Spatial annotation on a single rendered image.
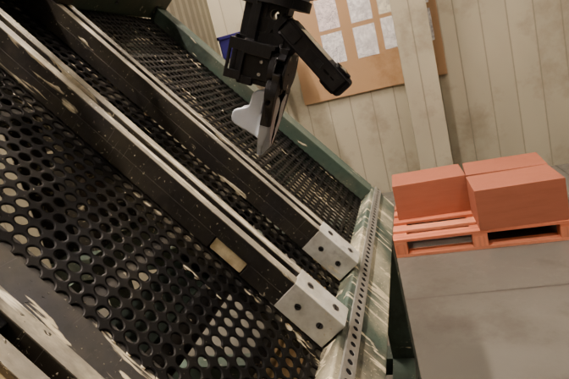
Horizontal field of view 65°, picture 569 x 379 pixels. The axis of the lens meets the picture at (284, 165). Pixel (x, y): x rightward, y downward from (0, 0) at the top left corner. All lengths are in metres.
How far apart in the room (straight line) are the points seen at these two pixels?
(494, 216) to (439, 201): 0.50
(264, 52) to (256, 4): 0.06
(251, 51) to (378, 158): 4.17
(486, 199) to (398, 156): 1.71
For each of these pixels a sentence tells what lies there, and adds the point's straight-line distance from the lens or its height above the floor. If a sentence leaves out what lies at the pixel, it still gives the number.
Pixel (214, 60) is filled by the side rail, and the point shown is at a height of 1.53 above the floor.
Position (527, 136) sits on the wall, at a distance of 4.85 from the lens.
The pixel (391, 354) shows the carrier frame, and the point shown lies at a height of 0.18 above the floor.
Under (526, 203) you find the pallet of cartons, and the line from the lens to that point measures 3.23.
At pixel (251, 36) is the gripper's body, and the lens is 0.60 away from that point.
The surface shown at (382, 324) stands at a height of 0.83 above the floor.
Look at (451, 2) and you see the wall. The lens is 4.64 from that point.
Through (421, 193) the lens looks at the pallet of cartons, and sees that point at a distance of 3.53.
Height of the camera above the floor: 1.40
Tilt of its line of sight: 11 degrees down
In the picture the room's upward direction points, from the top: 14 degrees counter-clockwise
